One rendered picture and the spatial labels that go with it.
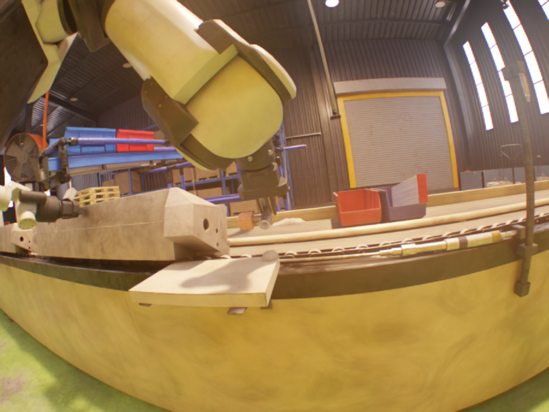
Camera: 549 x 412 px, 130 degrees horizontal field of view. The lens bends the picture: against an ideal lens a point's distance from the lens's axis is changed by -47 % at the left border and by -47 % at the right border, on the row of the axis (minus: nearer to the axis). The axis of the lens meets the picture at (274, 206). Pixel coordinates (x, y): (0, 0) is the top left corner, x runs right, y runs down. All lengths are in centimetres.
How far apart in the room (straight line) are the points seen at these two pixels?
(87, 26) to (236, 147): 28
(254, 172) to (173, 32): 37
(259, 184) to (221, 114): 33
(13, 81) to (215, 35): 28
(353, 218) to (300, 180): 995
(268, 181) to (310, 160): 1046
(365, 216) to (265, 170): 61
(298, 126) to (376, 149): 367
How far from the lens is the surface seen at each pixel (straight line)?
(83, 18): 38
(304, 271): 56
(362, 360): 71
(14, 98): 40
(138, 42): 26
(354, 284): 58
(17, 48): 40
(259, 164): 51
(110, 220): 86
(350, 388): 80
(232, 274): 52
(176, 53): 23
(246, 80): 23
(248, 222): 57
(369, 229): 92
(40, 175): 108
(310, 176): 1091
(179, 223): 61
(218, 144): 24
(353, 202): 136
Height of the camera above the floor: 97
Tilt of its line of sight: 4 degrees down
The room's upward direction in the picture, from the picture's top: 7 degrees counter-clockwise
